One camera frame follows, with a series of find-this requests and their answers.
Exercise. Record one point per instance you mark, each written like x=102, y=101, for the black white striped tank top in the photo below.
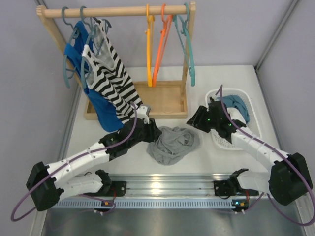
x=109, y=75

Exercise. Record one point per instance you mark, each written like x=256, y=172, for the white plastic laundry basket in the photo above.
x=253, y=124

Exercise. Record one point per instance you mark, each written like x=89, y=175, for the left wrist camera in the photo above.
x=143, y=112

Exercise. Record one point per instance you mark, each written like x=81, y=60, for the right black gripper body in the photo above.
x=206, y=122

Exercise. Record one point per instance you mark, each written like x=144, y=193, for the grey tank top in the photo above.
x=173, y=145

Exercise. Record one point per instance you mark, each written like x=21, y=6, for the teal plastic hanger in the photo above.
x=182, y=29

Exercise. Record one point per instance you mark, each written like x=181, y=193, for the blue tank top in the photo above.
x=105, y=111

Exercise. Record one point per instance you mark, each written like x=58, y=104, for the teal-blue garment in basket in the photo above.
x=234, y=101

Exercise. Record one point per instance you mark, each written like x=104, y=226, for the wooden clothes rack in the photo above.
x=168, y=99

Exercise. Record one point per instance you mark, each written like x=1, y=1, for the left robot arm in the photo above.
x=51, y=183

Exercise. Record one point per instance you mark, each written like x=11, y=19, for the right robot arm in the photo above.
x=286, y=176

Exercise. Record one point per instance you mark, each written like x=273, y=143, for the grey-blue hanger far left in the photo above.
x=67, y=72

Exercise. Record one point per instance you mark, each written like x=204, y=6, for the grey-blue hanger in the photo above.
x=67, y=72
x=85, y=72

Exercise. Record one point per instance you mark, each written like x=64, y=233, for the yellow plastic hanger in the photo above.
x=149, y=48

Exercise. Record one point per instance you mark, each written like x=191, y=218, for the white garment in basket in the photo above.
x=235, y=114

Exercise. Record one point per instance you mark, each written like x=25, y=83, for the aluminium mounting rail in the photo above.
x=169, y=186

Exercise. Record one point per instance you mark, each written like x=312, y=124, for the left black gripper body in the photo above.
x=152, y=132

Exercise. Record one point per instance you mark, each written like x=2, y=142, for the aluminium corner post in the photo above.
x=293, y=4

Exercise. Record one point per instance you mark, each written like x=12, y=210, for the orange plastic hanger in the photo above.
x=162, y=44

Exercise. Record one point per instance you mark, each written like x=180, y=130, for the slotted grey cable duct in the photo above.
x=85, y=203

